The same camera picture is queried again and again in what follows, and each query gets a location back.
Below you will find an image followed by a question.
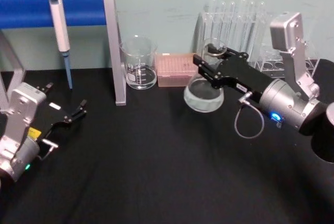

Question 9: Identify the clear glass conical flask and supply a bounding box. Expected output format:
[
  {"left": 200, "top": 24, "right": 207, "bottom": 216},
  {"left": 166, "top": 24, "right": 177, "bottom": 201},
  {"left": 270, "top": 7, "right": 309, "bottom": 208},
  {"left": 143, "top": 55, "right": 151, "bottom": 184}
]
[{"left": 183, "top": 38, "right": 226, "bottom": 113}]

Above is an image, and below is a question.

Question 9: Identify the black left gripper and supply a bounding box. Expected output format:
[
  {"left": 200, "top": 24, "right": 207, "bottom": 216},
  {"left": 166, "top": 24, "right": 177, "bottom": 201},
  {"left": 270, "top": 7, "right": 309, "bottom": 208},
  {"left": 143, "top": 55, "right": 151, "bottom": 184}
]
[{"left": 27, "top": 82, "right": 88, "bottom": 142}]

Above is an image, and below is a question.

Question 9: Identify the blue and grey pipette stand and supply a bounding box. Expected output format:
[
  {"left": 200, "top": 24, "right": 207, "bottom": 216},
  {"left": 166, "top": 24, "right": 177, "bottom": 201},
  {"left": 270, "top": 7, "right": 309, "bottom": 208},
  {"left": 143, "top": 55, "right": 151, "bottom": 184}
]
[{"left": 0, "top": 0, "right": 128, "bottom": 113}]

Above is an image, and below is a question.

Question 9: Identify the pink pipette tip box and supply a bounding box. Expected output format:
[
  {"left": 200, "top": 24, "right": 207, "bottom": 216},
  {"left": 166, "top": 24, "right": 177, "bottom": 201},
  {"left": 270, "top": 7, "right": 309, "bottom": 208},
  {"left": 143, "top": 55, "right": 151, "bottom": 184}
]
[{"left": 156, "top": 52, "right": 199, "bottom": 88}]

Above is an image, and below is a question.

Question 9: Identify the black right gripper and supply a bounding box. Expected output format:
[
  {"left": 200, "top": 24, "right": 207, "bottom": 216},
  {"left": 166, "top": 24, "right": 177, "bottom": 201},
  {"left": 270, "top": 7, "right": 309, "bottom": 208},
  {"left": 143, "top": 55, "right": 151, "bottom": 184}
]
[{"left": 193, "top": 43, "right": 273, "bottom": 103}]

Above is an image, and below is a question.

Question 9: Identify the clear plastic test tube rack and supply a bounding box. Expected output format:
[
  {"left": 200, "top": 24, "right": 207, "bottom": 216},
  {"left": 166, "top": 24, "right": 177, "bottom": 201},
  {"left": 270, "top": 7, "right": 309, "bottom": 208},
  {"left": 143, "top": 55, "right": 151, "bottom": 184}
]
[{"left": 196, "top": 11, "right": 319, "bottom": 79}]

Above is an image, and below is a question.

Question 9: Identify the thin grey right gripper cable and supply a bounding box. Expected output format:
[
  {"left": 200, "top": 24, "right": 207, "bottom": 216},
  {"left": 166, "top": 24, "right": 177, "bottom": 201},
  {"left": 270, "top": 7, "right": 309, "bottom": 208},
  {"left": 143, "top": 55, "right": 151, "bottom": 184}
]
[{"left": 234, "top": 91, "right": 266, "bottom": 139}]

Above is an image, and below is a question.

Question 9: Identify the clear glass test tube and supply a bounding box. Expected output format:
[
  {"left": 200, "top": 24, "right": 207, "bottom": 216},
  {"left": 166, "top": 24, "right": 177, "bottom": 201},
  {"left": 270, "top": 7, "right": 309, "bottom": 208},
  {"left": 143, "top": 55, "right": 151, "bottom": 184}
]
[
  {"left": 228, "top": 1, "right": 236, "bottom": 51},
  {"left": 219, "top": 1, "right": 228, "bottom": 44},
  {"left": 210, "top": 0, "right": 219, "bottom": 41},
  {"left": 257, "top": 1, "right": 266, "bottom": 63},
  {"left": 240, "top": 0, "right": 249, "bottom": 54},
  {"left": 248, "top": 1, "right": 257, "bottom": 60}
]

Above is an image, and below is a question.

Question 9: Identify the thin left gripper cable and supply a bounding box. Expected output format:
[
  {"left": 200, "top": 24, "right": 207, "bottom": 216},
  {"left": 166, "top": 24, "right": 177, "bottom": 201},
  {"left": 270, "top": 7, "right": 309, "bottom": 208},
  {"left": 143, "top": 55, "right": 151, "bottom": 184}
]
[{"left": 38, "top": 138, "right": 59, "bottom": 161}]

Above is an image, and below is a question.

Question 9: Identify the black table cloth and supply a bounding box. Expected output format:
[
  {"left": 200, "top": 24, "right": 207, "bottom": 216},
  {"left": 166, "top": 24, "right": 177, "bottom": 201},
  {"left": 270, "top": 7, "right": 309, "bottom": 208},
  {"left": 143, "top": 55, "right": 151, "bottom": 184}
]
[{"left": 0, "top": 58, "right": 334, "bottom": 224}]

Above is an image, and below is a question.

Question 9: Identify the clear glass beaker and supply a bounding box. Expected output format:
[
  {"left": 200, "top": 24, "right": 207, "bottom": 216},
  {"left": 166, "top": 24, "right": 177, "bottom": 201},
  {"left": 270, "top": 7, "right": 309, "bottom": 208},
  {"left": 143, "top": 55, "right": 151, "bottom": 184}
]
[{"left": 119, "top": 34, "right": 158, "bottom": 91}]

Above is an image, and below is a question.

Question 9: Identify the white and blue pipette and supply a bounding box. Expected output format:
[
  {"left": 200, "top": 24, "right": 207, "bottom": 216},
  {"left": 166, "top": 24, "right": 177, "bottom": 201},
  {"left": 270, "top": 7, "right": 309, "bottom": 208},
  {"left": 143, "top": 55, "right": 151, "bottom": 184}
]
[{"left": 47, "top": 0, "right": 74, "bottom": 90}]

